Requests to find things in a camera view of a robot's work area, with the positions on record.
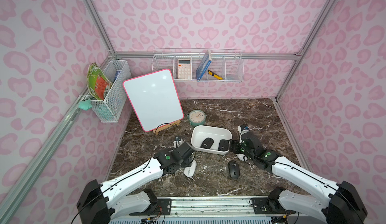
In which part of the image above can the white wire basket left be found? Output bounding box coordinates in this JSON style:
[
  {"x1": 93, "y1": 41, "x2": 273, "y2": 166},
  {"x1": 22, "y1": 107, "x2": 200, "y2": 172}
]
[{"x1": 89, "y1": 60, "x2": 132, "y2": 123}]

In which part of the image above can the green alarm clock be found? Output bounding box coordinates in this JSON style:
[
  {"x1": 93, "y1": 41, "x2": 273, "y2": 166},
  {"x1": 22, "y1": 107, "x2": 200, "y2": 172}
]
[{"x1": 188, "y1": 110, "x2": 206, "y2": 127}]

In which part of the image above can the pink calculator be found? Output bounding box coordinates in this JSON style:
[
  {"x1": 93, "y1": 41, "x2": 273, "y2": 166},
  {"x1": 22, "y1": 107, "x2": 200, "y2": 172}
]
[{"x1": 177, "y1": 59, "x2": 192, "y2": 80}]

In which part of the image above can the white wire shelf back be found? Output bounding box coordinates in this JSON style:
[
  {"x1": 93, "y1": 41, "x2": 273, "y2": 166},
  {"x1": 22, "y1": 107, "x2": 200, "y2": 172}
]
[{"x1": 152, "y1": 49, "x2": 244, "y2": 82}]

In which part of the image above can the wooden whiteboard stand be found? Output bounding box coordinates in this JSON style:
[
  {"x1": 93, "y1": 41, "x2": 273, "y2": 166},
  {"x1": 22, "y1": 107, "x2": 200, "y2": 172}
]
[{"x1": 153, "y1": 120, "x2": 181, "y2": 135}]

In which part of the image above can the blue book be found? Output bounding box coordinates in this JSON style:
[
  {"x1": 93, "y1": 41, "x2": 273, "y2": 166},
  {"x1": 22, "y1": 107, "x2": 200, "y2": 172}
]
[{"x1": 196, "y1": 50, "x2": 212, "y2": 80}]

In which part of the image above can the white upside-down mouse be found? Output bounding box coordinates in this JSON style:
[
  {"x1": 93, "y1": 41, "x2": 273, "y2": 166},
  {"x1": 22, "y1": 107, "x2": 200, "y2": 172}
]
[{"x1": 184, "y1": 160, "x2": 197, "y2": 178}]

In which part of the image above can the green red packet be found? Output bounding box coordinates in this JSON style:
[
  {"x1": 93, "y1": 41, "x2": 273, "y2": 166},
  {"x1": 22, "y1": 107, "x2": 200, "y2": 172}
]
[{"x1": 86, "y1": 63, "x2": 113, "y2": 101}]

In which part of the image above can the pink framed whiteboard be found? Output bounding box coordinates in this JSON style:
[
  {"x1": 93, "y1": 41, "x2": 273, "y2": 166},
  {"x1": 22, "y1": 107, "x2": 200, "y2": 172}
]
[{"x1": 123, "y1": 69, "x2": 184, "y2": 132}]

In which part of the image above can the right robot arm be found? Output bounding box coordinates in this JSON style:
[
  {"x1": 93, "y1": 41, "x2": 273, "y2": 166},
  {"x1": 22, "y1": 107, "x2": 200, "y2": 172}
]
[{"x1": 228, "y1": 125, "x2": 368, "y2": 224}]

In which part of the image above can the aluminium rail front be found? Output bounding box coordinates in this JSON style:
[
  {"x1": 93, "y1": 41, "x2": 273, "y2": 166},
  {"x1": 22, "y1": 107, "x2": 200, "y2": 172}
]
[{"x1": 108, "y1": 194, "x2": 343, "y2": 219}]

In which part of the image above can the black ribbed mouse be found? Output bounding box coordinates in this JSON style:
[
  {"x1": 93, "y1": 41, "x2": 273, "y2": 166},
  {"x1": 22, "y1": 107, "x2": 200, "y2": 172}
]
[{"x1": 228, "y1": 161, "x2": 240, "y2": 179}]

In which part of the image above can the green clip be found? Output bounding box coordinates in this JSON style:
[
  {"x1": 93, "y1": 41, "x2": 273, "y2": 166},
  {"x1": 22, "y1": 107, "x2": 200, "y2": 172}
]
[{"x1": 78, "y1": 99, "x2": 92, "y2": 111}]

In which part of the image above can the glossy white mouse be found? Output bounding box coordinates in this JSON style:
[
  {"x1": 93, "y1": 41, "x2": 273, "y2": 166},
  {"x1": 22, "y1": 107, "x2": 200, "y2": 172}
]
[{"x1": 237, "y1": 154, "x2": 248, "y2": 162}]

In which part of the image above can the yellow utility knife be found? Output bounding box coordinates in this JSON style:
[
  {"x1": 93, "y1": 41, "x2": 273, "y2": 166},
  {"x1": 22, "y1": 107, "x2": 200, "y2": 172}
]
[{"x1": 208, "y1": 70, "x2": 223, "y2": 81}]

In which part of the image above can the white storage box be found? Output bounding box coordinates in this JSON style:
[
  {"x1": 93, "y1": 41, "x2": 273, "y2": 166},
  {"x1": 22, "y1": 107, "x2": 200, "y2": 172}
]
[{"x1": 191, "y1": 125, "x2": 232, "y2": 155}]

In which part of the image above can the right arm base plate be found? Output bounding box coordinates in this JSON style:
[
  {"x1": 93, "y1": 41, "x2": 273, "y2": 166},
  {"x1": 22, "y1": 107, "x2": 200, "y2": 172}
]
[{"x1": 249, "y1": 197, "x2": 285, "y2": 215}]

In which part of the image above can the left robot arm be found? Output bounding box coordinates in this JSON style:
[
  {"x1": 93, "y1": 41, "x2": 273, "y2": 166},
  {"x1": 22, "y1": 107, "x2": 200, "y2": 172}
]
[{"x1": 76, "y1": 141, "x2": 195, "y2": 224}]

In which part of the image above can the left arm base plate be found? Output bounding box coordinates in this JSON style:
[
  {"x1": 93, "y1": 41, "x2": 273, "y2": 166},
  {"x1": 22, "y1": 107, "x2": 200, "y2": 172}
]
[{"x1": 130, "y1": 198, "x2": 172, "y2": 216}]

